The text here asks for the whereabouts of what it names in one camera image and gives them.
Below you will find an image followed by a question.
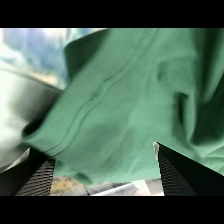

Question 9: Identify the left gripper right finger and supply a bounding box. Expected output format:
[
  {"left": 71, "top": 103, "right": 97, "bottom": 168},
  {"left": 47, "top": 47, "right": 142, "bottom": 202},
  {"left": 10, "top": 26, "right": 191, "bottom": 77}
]
[{"left": 155, "top": 141, "right": 224, "bottom": 197}]

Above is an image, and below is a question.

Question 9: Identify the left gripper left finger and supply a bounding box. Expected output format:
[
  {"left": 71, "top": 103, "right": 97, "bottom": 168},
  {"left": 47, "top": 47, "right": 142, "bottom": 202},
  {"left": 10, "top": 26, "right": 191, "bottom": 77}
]
[{"left": 0, "top": 147, "right": 57, "bottom": 197}]

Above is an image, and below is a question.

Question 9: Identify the dark green T-shirt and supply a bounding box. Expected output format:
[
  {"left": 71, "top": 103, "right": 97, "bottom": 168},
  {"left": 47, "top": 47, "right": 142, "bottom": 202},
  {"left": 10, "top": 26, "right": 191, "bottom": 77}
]
[{"left": 21, "top": 28, "right": 224, "bottom": 185}]

